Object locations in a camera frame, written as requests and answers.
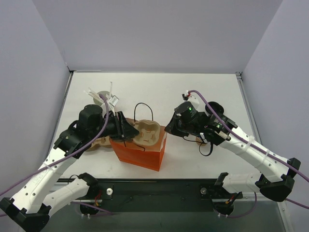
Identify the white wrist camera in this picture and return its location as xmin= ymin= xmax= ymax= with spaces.
xmin=99 ymin=94 xmax=119 ymax=116
xmin=182 ymin=90 xmax=199 ymax=109

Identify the brown pulp cup carrier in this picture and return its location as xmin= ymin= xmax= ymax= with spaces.
xmin=129 ymin=119 xmax=161 ymax=152

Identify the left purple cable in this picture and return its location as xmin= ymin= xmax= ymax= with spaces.
xmin=0 ymin=95 xmax=114 ymax=217

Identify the orange paper bag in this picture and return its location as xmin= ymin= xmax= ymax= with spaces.
xmin=110 ymin=118 xmax=167 ymax=171

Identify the purple cable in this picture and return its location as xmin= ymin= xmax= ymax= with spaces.
xmin=188 ymin=89 xmax=309 ymax=218
xmin=0 ymin=95 xmax=114 ymax=217

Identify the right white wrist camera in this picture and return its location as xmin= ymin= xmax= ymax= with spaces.
xmin=182 ymin=90 xmax=199 ymax=109

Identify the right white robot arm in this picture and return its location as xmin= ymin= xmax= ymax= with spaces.
xmin=165 ymin=101 xmax=301 ymax=202

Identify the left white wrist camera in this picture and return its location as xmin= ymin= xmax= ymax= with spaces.
xmin=99 ymin=94 xmax=119 ymax=116

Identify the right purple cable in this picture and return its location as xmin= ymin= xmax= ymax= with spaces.
xmin=188 ymin=89 xmax=309 ymax=218

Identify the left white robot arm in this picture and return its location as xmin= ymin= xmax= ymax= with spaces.
xmin=0 ymin=104 xmax=139 ymax=232

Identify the white cylindrical straw holder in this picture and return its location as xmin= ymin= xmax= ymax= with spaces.
xmin=95 ymin=90 xmax=114 ymax=107

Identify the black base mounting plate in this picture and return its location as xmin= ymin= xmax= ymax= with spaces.
xmin=81 ymin=179 xmax=243 ymax=213

